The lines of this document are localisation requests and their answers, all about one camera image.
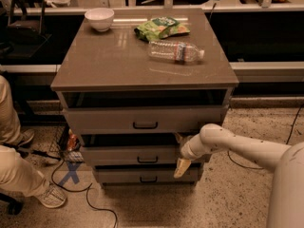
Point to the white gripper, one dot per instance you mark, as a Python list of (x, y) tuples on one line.
[(186, 150)]

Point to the grey drawer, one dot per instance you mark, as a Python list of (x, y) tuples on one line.
[(131, 149), (125, 120), (145, 175)]

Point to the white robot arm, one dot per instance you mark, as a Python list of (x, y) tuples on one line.
[(286, 162)]

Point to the grey top drawer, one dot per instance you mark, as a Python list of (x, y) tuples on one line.
[(125, 120)]

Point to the grey bottom drawer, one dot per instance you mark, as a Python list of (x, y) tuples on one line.
[(145, 175)]

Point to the grey drawer cabinet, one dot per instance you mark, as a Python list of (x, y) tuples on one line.
[(113, 69)]

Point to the clear plastic water bottle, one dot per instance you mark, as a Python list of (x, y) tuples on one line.
[(175, 51)]

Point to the orange item in basket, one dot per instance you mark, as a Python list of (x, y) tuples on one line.
[(72, 141)]

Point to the green snack bag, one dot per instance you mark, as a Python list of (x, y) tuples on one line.
[(160, 28)]

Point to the white sneaker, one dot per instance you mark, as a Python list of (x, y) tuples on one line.
[(53, 197)]

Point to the white bowl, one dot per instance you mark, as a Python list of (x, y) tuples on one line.
[(100, 19)]

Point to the person leg beige trousers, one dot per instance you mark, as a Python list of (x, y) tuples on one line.
[(16, 174)]

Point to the black chair base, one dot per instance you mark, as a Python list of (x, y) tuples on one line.
[(14, 206)]

